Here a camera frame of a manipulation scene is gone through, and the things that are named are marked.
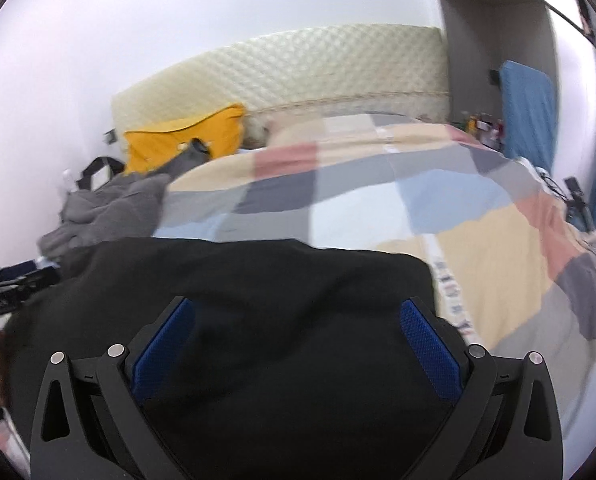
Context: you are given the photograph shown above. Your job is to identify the black puffer jacket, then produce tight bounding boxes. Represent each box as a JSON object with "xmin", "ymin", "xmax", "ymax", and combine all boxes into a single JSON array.
[{"xmin": 4, "ymin": 238, "xmax": 453, "ymax": 479}]

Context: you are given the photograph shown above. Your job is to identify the grey fleece garment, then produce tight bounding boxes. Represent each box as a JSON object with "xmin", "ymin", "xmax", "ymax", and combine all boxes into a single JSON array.
[{"xmin": 38, "ymin": 138, "xmax": 210, "ymax": 262}]

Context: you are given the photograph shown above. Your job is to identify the black bag on nightstand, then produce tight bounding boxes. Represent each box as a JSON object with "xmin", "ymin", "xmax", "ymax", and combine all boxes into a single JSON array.
[{"xmin": 77, "ymin": 156, "xmax": 126, "ymax": 191}]

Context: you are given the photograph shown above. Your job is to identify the patchwork checked duvet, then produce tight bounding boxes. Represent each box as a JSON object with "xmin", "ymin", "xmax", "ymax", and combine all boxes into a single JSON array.
[{"xmin": 0, "ymin": 112, "xmax": 596, "ymax": 480}]

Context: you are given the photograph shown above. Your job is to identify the black tripod device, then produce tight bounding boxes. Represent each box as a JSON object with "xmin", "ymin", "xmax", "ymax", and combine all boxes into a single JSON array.
[{"xmin": 564, "ymin": 177, "xmax": 596, "ymax": 233}]

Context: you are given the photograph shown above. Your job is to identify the yellow pillow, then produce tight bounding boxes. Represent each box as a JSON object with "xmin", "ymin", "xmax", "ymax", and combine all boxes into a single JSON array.
[{"xmin": 124, "ymin": 103, "xmax": 246, "ymax": 174}]

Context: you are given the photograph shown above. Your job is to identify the bottles on side shelf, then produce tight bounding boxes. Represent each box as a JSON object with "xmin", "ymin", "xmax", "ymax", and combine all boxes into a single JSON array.
[{"xmin": 452, "ymin": 110, "xmax": 505, "ymax": 152}]

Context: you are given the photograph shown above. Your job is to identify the blue towel on chair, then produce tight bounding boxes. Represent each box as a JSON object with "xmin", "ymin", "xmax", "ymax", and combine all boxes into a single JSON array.
[{"xmin": 499, "ymin": 60, "xmax": 557, "ymax": 172}]

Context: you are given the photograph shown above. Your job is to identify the cream quilted headboard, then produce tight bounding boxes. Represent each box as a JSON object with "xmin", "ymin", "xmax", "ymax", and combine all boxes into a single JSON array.
[{"xmin": 112, "ymin": 24, "xmax": 450, "ymax": 148}]

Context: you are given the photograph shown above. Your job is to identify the grey white wardrobe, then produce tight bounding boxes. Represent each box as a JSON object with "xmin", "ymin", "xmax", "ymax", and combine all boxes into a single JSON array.
[{"xmin": 440, "ymin": 0, "xmax": 596, "ymax": 192}]

